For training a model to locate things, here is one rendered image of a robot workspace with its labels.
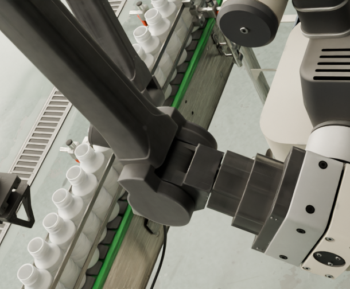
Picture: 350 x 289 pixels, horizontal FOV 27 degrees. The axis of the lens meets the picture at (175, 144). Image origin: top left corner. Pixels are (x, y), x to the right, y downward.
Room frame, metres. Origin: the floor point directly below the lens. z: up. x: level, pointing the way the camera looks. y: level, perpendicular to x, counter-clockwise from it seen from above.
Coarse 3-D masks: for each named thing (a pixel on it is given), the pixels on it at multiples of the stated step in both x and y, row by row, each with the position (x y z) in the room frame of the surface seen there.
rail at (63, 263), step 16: (176, 16) 1.43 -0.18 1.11; (176, 64) 1.37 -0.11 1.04; (112, 160) 1.13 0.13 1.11; (96, 192) 1.08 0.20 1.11; (112, 208) 1.08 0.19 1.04; (80, 224) 1.02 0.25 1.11; (48, 240) 1.04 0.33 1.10; (96, 240) 1.02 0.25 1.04; (64, 256) 0.97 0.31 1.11; (80, 272) 0.97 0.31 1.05
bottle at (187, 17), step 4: (168, 0) 1.50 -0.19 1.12; (172, 0) 1.49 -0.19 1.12; (176, 0) 1.48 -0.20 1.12; (180, 0) 1.48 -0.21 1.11; (176, 4) 1.48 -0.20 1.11; (180, 4) 1.48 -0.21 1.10; (184, 8) 1.48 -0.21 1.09; (188, 8) 1.48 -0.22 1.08; (184, 12) 1.48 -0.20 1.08; (188, 12) 1.48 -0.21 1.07; (184, 16) 1.48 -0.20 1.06; (188, 16) 1.48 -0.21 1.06; (192, 16) 1.48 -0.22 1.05; (184, 20) 1.48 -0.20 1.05; (188, 20) 1.48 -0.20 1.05; (188, 24) 1.48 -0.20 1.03; (188, 28) 1.48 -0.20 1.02; (196, 28) 1.48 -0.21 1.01; (192, 32) 1.48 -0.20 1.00
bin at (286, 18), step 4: (284, 16) 1.42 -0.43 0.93; (288, 16) 1.41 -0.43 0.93; (292, 16) 1.40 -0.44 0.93; (296, 16) 1.39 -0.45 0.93; (284, 20) 1.41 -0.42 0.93; (288, 20) 1.40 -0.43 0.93; (292, 20) 1.39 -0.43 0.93; (296, 20) 1.36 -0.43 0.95; (296, 24) 1.35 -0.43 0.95; (252, 72) 1.53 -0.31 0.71; (256, 72) 1.52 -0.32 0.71; (256, 76) 1.52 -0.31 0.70
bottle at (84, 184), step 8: (72, 168) 1.12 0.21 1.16; (80, 168) 1.11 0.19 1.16; (72, 176) 1.12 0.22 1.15; (80, 176) 1.09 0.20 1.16; (88, 176) 1.11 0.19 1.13; (72, 184) 1.10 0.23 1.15; (80, 184) 1.09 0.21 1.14; (88, 184) 1.09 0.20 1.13; (96, 184) 1.09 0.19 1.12; (80, 192) 1.09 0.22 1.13; (88, 192) 1.08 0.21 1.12; (104, 192) 1.09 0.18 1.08; (88, 200) 1.08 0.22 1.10; (96, 200) 1.08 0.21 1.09; (104, 200) 1.08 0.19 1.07; (96, 208) 1.08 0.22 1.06; (104, 208) 1.08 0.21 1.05; (104, 216) 1.08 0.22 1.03; (112, 216) 1.08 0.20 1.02
